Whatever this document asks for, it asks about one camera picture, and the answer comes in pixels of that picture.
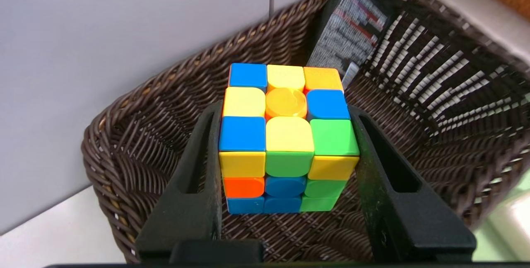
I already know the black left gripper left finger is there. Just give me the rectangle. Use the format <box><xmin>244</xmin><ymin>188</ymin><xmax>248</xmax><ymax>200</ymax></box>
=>
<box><xmin>135</xmin><ymin>101</ymin><xmax>224</xmax><ymax>261</ymax></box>

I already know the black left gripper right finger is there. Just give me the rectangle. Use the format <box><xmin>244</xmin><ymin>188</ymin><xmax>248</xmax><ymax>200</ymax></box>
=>
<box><xmin>347</xmin><ymin>105</ymin><xmax>477</xmax><ymax>263</ymax></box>

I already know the colourful puzzle cube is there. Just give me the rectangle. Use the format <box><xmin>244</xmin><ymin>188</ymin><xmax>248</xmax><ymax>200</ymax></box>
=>
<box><xmin>218</xmin><ymin>63</ymin><xmax>360</xmax><ymax>215</ymax></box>

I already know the black cosmetic tube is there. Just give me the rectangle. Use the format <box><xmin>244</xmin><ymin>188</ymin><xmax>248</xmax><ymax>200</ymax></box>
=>
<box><xmin>306</xmin><ymin>0</ymin><xmax>395</xmax><ymax>89</ymax></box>

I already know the dark brown wicker basket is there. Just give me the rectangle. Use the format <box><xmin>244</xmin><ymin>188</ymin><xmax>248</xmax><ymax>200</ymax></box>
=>
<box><xmin>81</xmin><ymin>0</ymin><xmax>530</xmax><ymax>265</ymax></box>

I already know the light green plastic tray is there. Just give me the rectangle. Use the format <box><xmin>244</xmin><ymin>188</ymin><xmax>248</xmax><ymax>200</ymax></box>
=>
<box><xmin>471</xmin><ymin>179</ymin><xmax>530</xmax><ymax>262</ymax></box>

